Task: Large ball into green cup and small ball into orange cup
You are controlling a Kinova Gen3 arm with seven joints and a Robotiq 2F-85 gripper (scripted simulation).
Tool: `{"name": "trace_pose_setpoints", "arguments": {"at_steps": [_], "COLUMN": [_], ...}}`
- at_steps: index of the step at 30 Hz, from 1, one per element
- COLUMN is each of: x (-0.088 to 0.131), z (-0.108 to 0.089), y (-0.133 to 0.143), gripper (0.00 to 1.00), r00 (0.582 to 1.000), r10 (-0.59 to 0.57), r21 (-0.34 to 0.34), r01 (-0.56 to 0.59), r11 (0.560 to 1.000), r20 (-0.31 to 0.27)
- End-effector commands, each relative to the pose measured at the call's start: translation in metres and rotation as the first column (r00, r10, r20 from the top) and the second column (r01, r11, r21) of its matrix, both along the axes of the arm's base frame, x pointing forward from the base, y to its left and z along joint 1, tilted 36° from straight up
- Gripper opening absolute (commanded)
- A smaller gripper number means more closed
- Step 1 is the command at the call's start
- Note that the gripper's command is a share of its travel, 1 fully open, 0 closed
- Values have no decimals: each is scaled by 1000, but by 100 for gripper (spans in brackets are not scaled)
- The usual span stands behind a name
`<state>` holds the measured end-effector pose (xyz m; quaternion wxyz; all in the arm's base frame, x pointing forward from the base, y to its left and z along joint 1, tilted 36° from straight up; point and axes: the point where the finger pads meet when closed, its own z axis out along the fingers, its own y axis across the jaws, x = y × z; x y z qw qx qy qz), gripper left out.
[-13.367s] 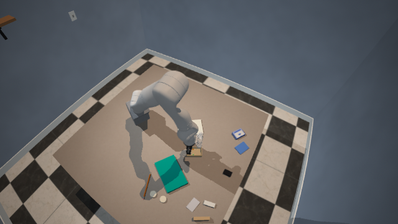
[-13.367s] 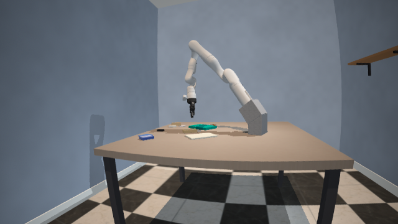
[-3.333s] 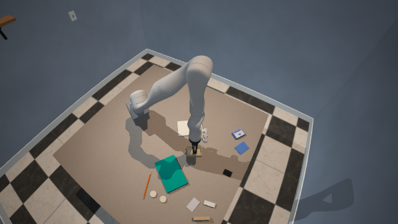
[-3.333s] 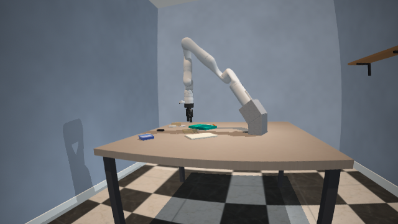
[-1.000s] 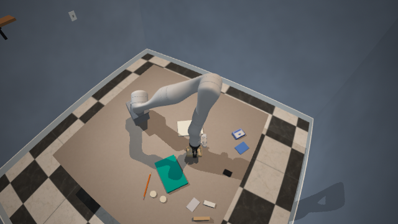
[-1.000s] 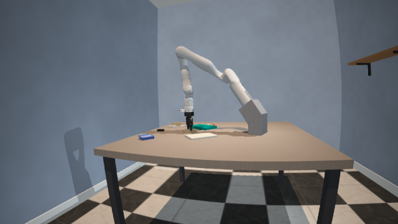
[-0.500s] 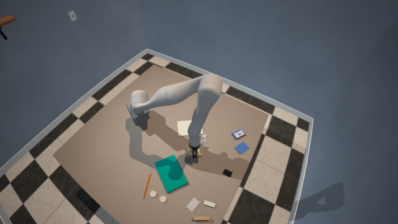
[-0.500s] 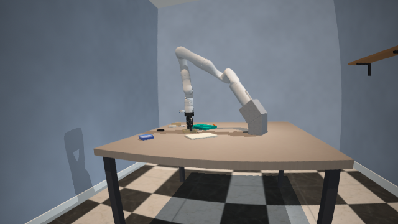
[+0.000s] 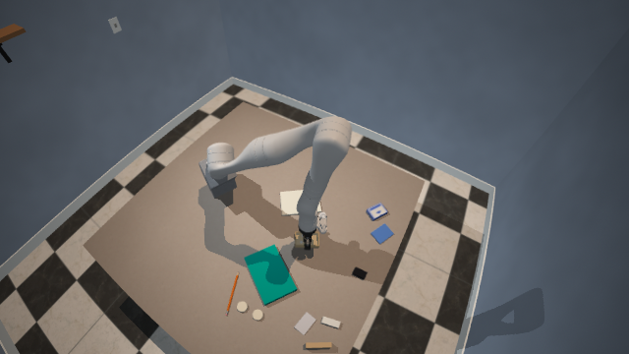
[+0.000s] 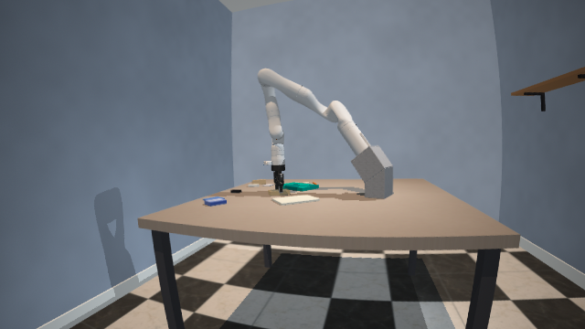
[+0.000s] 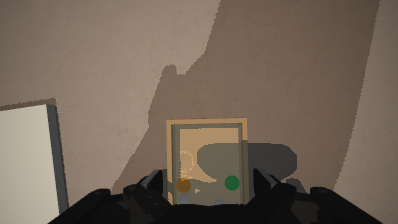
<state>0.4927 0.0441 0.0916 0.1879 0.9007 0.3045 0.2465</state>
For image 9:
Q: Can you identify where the light brown wooden plank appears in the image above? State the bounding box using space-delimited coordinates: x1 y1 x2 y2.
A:
306 342 332 348

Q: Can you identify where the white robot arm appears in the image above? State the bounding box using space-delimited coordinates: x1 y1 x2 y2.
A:
206 116 352 234

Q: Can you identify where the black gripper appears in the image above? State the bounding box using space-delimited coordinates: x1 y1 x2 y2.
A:
299 227 316 250

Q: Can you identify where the grey flat rectangular card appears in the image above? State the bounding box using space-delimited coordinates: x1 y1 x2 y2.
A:
294 313 316 335

